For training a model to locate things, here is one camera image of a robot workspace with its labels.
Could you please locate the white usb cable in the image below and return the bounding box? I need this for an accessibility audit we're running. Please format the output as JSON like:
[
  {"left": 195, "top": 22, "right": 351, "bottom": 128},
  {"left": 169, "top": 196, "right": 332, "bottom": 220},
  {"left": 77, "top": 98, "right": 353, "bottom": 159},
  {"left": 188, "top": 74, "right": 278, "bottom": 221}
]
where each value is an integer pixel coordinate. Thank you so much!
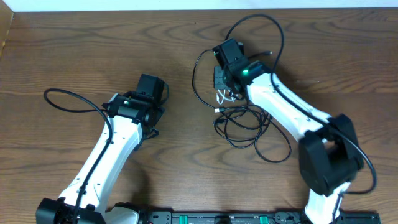
[{"left": 216, "top": 89, "right": 237, "bottom": 105}]

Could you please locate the short black usb cable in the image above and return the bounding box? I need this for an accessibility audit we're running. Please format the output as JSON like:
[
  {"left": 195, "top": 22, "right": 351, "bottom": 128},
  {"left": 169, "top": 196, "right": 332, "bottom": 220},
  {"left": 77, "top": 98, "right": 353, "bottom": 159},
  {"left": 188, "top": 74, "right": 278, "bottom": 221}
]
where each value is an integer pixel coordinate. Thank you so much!
[{"left": 213, "top": 105, "right": 268, "bottom": 131}]

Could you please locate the long black usb cable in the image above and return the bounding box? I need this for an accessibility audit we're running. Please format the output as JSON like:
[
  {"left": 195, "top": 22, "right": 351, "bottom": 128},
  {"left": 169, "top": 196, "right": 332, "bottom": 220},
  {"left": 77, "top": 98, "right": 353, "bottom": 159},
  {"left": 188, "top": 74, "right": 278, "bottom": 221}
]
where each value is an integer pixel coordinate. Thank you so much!
[{"left": 192, "top": 49, "right": 292, "bottom": 164}]

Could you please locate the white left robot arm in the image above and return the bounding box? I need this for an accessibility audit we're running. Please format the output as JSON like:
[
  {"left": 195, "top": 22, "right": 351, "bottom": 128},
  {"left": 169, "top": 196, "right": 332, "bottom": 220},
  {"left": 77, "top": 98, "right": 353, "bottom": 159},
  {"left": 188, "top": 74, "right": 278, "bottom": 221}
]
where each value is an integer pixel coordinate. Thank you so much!
[{"left": 35, "top": 91, "right": 169, "bottom": 223}]

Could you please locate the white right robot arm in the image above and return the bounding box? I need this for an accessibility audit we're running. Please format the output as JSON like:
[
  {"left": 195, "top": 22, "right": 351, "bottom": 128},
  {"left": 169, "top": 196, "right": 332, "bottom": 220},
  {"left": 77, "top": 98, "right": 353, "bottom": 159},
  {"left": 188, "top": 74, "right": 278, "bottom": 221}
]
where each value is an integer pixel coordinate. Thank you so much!
[{"left": 214, "top": 62, "right": 364, "bottom": 223}]

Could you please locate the black left camera cable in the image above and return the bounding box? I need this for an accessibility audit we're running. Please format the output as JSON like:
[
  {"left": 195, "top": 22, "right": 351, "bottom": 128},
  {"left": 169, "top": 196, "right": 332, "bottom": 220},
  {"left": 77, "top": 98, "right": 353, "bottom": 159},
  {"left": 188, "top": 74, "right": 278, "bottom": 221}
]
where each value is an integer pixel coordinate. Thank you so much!
[{"left": 43, "top": 88, "right": 114, "bottom": 224}]

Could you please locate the black camera cable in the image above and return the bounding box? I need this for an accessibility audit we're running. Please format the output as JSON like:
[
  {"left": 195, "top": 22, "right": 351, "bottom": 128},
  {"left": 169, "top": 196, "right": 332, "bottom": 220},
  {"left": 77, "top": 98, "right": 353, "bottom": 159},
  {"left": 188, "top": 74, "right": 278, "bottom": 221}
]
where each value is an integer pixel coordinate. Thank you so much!
[
  {"left": 43, "top": 88, "right": 114, "bottom": 224},
  {"left": 224, "top": 13, "right": 377, "bottom": 224}
]

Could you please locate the black right camera cable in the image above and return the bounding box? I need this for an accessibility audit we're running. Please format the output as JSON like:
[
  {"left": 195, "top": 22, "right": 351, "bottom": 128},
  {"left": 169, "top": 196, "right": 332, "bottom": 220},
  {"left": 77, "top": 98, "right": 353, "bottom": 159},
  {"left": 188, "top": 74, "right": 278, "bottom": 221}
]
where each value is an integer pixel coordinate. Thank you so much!
[{"left": 224, "top": 13, "right": 377, "bottom": 224}]

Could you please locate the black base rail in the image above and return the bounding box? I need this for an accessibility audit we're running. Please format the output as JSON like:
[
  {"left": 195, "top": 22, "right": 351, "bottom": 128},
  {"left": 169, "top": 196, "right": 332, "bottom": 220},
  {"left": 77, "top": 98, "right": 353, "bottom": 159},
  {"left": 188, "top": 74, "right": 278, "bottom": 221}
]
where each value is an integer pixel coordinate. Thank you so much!
[{"left": 105, "top": 202, "right": 382, "bottom": 224}]

